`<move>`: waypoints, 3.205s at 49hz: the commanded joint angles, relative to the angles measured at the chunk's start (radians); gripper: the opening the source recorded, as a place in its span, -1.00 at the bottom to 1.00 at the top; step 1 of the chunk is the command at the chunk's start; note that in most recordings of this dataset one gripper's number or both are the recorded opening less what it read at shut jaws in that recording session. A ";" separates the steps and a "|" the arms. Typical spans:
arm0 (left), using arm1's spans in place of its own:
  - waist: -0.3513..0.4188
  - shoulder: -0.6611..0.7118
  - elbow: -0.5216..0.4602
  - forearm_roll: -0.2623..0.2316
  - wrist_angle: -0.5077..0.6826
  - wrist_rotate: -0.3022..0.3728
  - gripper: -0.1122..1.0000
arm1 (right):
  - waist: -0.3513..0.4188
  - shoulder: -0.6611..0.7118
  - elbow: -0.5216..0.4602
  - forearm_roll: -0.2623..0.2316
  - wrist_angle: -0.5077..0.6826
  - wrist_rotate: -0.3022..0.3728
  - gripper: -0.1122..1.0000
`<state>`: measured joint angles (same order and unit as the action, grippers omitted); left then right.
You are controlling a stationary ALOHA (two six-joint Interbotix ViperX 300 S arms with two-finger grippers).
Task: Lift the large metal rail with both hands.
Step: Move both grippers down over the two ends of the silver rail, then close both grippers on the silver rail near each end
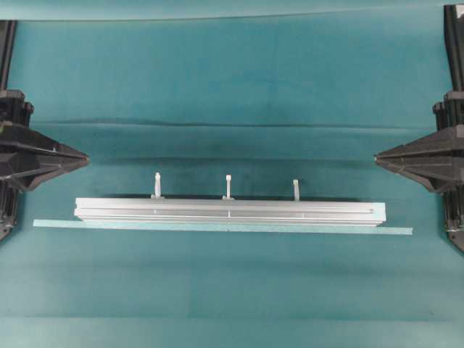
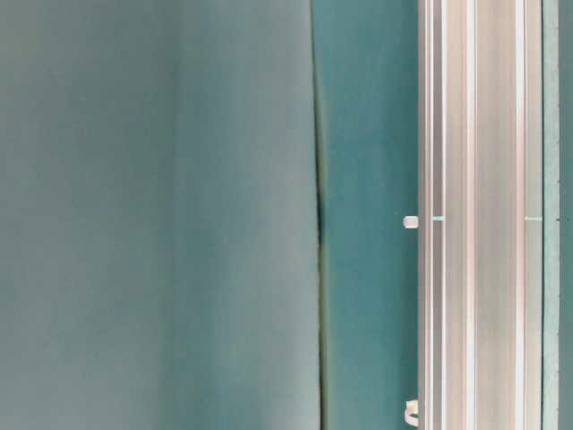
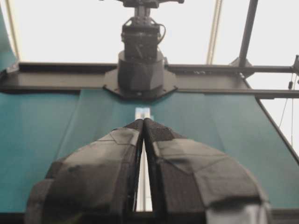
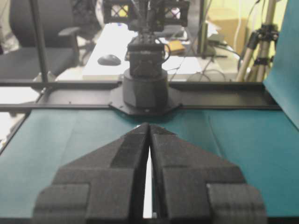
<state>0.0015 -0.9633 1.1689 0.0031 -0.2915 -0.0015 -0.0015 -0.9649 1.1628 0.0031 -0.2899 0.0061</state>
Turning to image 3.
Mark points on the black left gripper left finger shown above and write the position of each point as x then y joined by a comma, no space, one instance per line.
97,184

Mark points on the teal cloth mat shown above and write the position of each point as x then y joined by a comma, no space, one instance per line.
30,141

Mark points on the large silver aluminium rail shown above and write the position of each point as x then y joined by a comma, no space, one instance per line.
144,202

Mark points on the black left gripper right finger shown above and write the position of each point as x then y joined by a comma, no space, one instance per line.
193,183

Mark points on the black metal frame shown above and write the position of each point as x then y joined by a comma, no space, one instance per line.
213,104

